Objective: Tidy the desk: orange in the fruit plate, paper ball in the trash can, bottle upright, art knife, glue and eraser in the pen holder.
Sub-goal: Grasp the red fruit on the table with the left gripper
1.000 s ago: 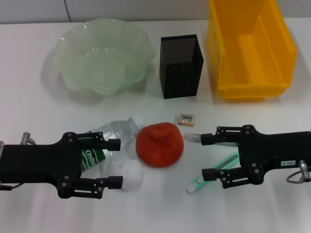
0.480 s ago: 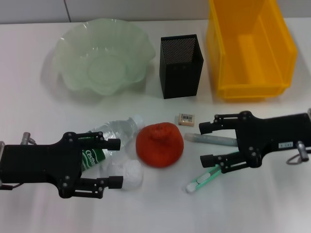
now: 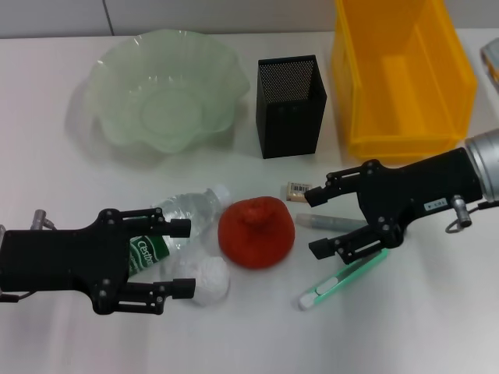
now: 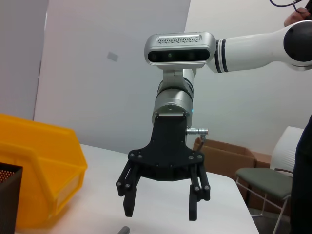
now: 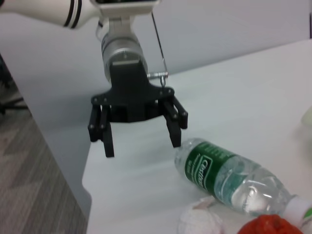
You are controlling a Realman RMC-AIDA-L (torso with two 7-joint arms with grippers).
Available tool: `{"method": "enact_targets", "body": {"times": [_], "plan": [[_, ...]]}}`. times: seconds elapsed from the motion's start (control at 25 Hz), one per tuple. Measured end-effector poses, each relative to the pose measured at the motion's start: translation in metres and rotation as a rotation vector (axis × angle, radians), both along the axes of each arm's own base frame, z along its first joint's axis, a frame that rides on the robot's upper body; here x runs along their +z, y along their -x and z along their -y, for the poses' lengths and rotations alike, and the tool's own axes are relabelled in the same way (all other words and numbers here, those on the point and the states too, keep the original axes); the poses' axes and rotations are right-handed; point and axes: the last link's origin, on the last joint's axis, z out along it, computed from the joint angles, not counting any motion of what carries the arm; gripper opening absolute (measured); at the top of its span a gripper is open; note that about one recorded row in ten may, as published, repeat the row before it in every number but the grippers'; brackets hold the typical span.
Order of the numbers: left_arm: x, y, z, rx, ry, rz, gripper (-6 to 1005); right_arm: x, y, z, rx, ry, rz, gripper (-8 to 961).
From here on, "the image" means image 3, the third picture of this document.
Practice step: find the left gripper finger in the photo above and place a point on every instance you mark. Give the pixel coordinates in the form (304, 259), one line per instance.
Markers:
(179, 228)
(183, 288)

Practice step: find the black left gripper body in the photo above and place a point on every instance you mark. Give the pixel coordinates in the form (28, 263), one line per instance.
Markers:
(58, 261)

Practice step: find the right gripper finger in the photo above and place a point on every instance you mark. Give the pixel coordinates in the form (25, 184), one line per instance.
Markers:
(321, 249)
(317, 196)

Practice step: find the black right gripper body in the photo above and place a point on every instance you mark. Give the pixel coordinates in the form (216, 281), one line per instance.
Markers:
(413, 191)

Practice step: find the clear water bottle green label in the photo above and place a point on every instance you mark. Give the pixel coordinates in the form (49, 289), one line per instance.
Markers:
(187, 206)

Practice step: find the white paper ball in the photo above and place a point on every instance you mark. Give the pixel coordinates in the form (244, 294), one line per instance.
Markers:
(210, 276)

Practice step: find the red-orange fruit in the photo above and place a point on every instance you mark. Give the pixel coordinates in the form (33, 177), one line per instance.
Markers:
(253, 241)

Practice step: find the beige eraser with barcode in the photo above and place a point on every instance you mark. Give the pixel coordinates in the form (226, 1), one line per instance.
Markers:
(292, 191)

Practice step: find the grey marker pen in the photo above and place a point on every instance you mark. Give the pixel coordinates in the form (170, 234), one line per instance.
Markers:
(331, 223)

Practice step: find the green utility knife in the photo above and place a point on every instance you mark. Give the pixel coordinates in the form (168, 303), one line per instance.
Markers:
(335, 280)

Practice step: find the black mesh pen holder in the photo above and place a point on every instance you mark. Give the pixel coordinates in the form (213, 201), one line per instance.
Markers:
(290, 128)

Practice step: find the wavy green glass fruit plate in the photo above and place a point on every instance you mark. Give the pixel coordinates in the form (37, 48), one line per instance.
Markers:
(167, 105)

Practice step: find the yellow plastic bin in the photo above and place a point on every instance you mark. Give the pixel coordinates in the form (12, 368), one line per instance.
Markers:
(405, 97)

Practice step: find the small box at table edge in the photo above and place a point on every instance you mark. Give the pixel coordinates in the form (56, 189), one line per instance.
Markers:
(492, 58)

